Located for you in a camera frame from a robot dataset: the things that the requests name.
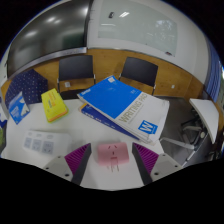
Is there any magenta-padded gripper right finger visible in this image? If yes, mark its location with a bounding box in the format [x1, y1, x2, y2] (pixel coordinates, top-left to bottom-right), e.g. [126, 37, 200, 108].
[131, 142, 183, 187]

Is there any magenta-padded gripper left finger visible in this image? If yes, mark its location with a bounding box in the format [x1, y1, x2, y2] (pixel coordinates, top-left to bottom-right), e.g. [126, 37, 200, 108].
[42, 142, 93, 187]

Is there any pink charger block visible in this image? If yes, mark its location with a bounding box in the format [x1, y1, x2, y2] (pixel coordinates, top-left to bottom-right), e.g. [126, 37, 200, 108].
[97, 142, 130, 173]

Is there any dark blue book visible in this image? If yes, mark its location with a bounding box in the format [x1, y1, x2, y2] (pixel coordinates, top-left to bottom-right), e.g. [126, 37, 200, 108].
[79, 103, 141, 141]

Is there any grey office chair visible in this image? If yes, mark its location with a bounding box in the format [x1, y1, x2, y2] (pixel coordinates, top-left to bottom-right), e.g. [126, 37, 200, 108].
[163, 113, 210, 162]

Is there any blue and white writing pad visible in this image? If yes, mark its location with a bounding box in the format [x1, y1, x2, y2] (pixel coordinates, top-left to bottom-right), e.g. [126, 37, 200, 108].
[77, 75, 170, 144]

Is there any yellow rectangular box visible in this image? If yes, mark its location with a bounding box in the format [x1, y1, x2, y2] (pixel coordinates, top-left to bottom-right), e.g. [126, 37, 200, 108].
[40, 87, 70, 124]

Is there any white side table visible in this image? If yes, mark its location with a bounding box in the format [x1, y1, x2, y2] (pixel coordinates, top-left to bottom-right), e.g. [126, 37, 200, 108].
[189, 98, 220, 145]

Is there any black and green mat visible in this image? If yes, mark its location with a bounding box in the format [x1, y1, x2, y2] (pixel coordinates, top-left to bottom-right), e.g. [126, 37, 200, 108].
[0, 128, 7, 148]

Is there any blue and white box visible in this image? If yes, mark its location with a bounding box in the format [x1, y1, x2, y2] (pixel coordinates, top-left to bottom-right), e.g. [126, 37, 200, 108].
[7, 91, 31, 125]

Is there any white bag with blue deer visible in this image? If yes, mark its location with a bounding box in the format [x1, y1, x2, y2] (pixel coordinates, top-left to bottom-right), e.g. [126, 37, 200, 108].
[0, 96, 8, 130]

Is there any blue dotted chair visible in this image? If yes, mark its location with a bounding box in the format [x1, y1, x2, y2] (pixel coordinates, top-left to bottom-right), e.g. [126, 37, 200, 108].
[4, 68, 49, 109]

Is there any black chair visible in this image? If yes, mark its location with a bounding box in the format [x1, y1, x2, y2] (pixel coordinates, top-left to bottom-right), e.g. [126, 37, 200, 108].
[118, 56, 159, 96]
[57, 54, 97, 100]

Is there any blue curtain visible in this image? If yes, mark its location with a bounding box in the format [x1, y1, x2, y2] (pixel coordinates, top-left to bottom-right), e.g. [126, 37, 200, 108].
[204, 41, 224, 104]

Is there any glass whiteboard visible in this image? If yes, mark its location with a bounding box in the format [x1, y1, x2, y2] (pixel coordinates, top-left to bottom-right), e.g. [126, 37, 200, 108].
[97, 0, 179, 57]

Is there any large black display screen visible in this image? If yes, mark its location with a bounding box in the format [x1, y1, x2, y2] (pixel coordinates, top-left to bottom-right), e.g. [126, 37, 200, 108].
[6, 0, 94, 78]

